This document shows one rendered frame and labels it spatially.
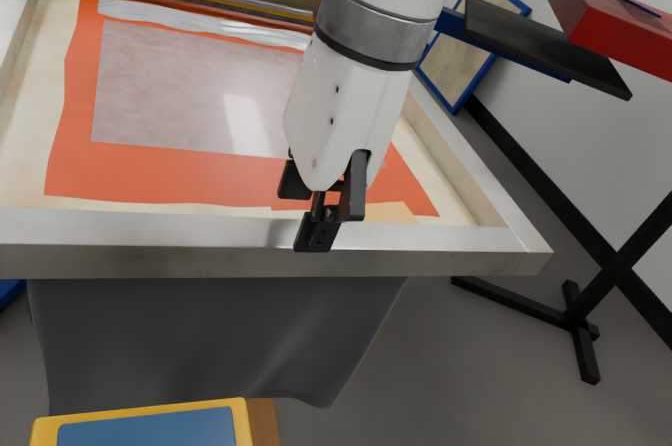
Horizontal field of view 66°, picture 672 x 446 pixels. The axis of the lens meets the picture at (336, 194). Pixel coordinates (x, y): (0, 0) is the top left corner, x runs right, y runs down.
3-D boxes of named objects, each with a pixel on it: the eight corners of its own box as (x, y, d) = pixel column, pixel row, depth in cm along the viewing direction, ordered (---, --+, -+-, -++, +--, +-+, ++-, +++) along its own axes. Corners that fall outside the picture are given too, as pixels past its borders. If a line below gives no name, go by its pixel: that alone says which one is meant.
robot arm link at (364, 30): (310, -45, 35) (299, -4, 37) (347, 6, 29) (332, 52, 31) (404, -20, 38) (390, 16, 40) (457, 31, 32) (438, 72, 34)
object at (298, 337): (341, 410, 86) (453, 222, 61) (29, 448, 68) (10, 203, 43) (336, 393, 88) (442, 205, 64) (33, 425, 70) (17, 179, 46)
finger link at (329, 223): (313, 182, 38) (290, 246, 42) (325, 211, 36) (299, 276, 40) (352, 185, 39) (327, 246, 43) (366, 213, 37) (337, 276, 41)
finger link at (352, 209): (346, 101, 36) (318, 147, 40) (367, 197, 32) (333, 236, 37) (361, 103, 37) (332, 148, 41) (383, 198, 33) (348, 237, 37)
